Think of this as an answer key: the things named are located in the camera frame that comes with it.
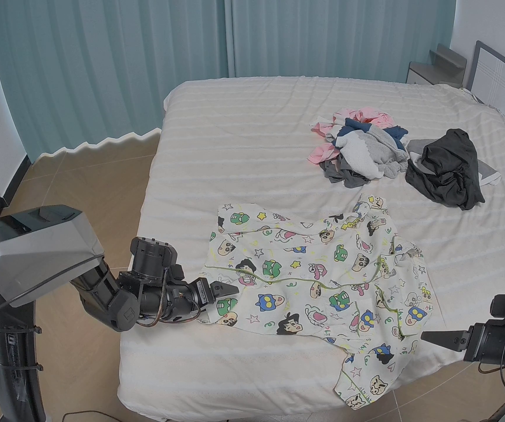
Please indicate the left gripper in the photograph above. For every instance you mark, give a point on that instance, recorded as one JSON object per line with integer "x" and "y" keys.
{"x": 191, "y": 301}

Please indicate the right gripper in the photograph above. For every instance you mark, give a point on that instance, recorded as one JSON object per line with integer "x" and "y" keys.
{"x": 490, "y": 343}

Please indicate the white printed pyjama top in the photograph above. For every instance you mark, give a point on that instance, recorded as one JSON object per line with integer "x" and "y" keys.
{"x": 323, "y": 279}

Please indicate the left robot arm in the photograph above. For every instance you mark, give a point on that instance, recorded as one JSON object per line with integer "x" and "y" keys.
{"x": 37, "y": 253}

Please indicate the pile of clothes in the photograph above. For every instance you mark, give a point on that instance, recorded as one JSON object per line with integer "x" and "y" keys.
{"x": 362, "y": 152}

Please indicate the bed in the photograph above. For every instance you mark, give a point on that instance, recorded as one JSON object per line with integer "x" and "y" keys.
{"x": 257, "y": 156}

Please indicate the black garment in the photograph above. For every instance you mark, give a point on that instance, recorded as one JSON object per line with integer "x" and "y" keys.
{"x": 446, "y": 174}

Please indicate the grey garment with white trim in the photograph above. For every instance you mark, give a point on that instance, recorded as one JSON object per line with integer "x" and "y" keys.
{"x": 490, "y": 176}

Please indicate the blue-green curtain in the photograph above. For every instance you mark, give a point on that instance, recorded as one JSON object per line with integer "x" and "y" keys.
{"x": 111, "y": 59}
{"x": 345, "y": 20}

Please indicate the grey bedside table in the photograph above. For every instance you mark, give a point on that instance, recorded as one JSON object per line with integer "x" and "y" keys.
{"x": 437, "y": 66}

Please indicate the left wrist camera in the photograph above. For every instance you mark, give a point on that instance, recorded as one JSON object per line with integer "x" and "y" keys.
{"x": 177, "y": 274}

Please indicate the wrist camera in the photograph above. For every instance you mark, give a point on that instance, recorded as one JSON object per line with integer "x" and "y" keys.
{"x": 177, "y": 274}
{"x": 504, "y": 308}

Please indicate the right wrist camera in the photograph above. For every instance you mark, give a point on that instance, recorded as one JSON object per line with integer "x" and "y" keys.
{"x": 504, "y": 308}

